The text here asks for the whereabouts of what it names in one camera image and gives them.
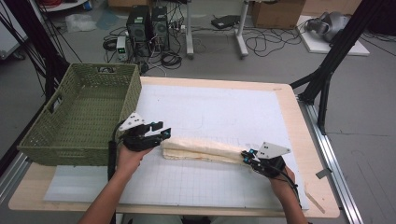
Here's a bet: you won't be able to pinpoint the small white power unit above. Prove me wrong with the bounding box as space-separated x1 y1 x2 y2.
116 35 129 62

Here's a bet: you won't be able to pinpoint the white board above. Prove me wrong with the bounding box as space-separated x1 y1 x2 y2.
295 15 372 57

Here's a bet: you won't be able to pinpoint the black flat device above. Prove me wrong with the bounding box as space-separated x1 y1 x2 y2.
210 14 241 30

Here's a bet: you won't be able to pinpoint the clear plastic bag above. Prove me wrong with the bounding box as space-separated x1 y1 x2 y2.
64 13 97 34

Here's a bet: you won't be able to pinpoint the thick black gripper cable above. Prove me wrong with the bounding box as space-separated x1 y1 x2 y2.
106 119 125 224

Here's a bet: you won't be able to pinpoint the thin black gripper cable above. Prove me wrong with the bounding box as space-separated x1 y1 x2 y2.
274 167 303 209

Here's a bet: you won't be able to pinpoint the white grid mat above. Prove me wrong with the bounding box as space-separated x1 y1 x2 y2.
43 83 309 210

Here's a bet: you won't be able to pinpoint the black metal stand with cables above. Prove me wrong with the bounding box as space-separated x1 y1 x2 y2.
0 0 71 175

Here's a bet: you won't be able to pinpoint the wooden stick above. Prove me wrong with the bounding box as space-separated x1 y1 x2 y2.
304 183 326 215

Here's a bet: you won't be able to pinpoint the cream cloth with flower print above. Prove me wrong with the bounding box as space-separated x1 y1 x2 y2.
160 136 253 166

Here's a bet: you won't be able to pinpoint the tangle of black floor cables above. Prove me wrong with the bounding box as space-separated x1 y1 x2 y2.
246 26 303 59

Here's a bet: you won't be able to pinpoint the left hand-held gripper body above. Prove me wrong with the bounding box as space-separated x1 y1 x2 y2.
118 111 163 153

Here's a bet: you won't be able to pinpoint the black computer tower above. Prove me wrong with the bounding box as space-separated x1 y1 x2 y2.
151 6 171 52
125 6 153 57

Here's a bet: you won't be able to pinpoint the person's grey trousers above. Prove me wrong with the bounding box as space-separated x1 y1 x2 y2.
120 214 260 224

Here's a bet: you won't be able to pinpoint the person's left hand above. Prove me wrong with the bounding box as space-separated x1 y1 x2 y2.
115 144 153 178

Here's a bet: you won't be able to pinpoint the green woven basket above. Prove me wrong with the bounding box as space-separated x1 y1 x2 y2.
17 63 143 167

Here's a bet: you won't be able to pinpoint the aluminium rail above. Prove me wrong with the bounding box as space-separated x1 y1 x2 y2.
0 152 32 203
297 96 365 224

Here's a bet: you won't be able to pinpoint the person's right hand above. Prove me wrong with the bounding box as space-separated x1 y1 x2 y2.
270 166 297 199

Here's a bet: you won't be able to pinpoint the white desk leg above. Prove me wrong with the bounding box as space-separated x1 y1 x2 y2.
185 0 194 60
234 0 250 60

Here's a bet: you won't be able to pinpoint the grey headset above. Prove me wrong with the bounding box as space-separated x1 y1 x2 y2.
304 11 351 43

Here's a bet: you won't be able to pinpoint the cardboard box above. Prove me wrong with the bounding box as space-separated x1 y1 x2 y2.
250 0 306 30

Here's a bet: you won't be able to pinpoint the grey tape piece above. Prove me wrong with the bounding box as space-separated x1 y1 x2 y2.
315 167 333 180

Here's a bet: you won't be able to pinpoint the coiled black cable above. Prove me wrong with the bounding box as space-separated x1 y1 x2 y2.
160 50 183 70

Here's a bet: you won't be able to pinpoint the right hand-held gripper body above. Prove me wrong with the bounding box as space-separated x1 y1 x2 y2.
248 141 292 179

